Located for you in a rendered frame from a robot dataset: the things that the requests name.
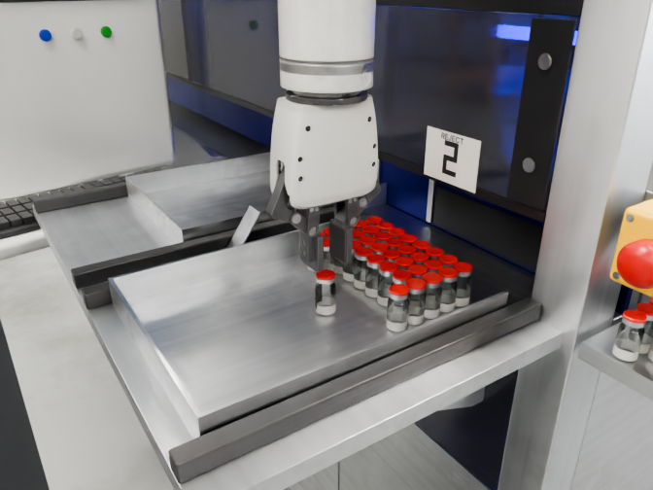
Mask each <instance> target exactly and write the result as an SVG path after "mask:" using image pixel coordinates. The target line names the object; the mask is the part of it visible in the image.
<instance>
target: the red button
mask: <svg viewBox="0 0 653 490"><path fill-rule="evenodd" d="M617 269H618V272H619V274H620V276H621V277H622V278H623V279H624V280H625V281H626V282H627V283H628V284H630V285H632V286H634V287H636V288H639V289H651V288H653V240H652V239H639V240H637V241H634V242H632V243H630V244H627V245H626V246H624V247H623V248H622V249H621V250H620V252H619V254H618V257H617Z"/></svg>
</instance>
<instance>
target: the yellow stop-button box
mask: <svg viewBox="0 0 653 490"><path fill-rule="evenodd" d="M639 239H652V240H653V199H650V200H647V201H644V202H642V203H640V204H637V205H634V206H631V207H629V208H627V209H626V211H625V213H624V218H623V222H622V226H621V229H620V233H619V238H618V242H617V246H616V250H615V254H614V258H613V263H612V267H611V270H610V274H609V275H610V278H611V279H612V280H613V281H615V282H618V283H620V284H622V285H625V286H627V287H629V288H631V289H634V290H636V291H638V292H641V293H643V294H645V295H648V296H650V297H652V298H653V288H651V289H639V288H636V287H634V286H632V285H630V284H628V283H627V282H626V281H625V280H624V279H623V278H622V277H621V276H620V274H619V272H618V269H617V257H618V254H619V252H620V250H621V249H622V248H623V247H624V246H626V245H627V244H630V243H632V242H634V241H637V240H639Z"/></svg>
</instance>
